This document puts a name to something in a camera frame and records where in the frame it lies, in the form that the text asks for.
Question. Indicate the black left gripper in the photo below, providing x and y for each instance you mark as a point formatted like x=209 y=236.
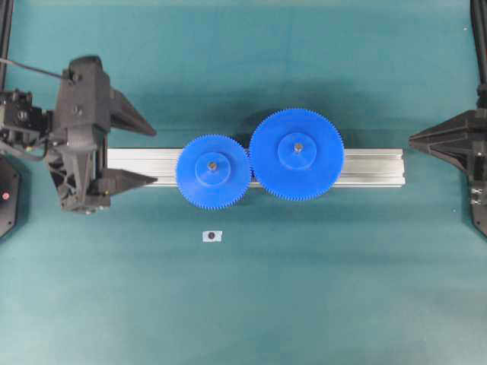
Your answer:
x=78 y=135

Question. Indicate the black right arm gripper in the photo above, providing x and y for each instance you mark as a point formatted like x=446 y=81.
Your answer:
x=461 y=141

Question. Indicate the small blue plastic gear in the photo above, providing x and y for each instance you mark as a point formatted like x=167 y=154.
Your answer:
x=213 y=189

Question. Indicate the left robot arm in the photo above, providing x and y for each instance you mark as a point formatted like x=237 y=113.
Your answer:
x=25 y=127

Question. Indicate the large blue plastic gear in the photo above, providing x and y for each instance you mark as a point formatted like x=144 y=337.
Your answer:
x=296 y=154

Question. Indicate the black base with red light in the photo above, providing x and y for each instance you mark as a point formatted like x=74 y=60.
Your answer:
x=9 y=191

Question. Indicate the white tape marker black dot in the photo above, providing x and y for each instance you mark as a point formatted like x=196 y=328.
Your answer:
x=212 y=236

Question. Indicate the aluminium extrusion rail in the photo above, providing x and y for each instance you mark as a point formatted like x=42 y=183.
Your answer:
x=362 y=167

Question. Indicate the black frame post right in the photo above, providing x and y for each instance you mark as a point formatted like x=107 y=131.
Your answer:
x=478 y=21

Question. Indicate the black frame post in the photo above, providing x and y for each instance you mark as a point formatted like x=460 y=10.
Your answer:
x=478 y=21
x=6 y=13

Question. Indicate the black frame post left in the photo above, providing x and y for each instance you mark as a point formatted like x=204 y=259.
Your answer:
x=6 y=13

